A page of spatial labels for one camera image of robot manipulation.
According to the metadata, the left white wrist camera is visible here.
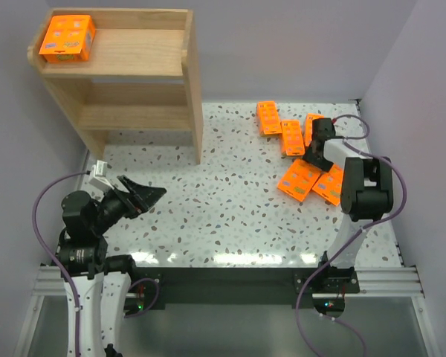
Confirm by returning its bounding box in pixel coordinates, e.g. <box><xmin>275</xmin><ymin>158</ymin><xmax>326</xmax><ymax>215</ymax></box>
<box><xmin>88</xmin><ymin>160</ymin><xmax>114</xmax><ymax>193</ymax></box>

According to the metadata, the orange sponge box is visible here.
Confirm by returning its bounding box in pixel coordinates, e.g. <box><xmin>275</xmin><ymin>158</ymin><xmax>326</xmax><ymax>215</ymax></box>
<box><xmin>277</xmin><ymin>159</ymin><xmax>322</xmax><ymax>202</ymax></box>
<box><xmin>303</xmin><ymin>113</ymin><xmax>324</xmax><ymax>147</ymax></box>
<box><xmin>279</xmin><ymin>120</ymin><xmax>306</xmax><ymax>156</ymax></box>
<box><xmin>39</xmin><ymin>14</ymin><xmax>96</xmax><ymax>64</ymax></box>
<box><xmin>311</xmin><ymin>164</ymin><xmax>343</xmax><ymax>206</ymax></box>
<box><xmin>256</xmin><ymin>101</ymin><xmax>282</xmax><ymax>136</ymax></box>

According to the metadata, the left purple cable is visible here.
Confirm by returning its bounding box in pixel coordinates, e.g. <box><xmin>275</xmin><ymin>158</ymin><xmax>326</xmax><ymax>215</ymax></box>
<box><xmin>31</xmin><ymin>170</ymin><xmax>161</xmax><ymax>357</ymax></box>

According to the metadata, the aluminium rail frame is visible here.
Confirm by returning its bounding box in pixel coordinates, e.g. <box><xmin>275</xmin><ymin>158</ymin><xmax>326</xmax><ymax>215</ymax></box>
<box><xmin>33</xmin><ymin>103</ymin><xmax>433</xmax><ymax>356</ymax></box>

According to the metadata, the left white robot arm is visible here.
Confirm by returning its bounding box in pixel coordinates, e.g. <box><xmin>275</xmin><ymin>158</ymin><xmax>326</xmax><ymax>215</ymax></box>
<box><xmin>56</xmin><ymin>173</ymin><xmax>167</xmax><ymax>356</ymax></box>

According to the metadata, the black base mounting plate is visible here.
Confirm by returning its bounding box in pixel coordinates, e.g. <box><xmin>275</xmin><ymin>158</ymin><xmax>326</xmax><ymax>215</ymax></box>
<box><xmin>131</xmin><ymin>267</ymin><xmax>361</xmax><ymax>309</ymax></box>

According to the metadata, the wooden two-tier shelf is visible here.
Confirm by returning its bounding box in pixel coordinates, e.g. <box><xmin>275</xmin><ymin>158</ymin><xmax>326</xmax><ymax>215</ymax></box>
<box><xmin>27</xmin><ymin>7</ymin><xmax>204</xmax><ymax>158</ymax></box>

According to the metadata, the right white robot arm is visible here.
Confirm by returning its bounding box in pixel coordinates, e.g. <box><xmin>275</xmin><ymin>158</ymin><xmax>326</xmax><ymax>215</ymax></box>
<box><xmin>300</xmin><ymin>118</ymin><xmax>393</xmax><ymax>292</ymax></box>

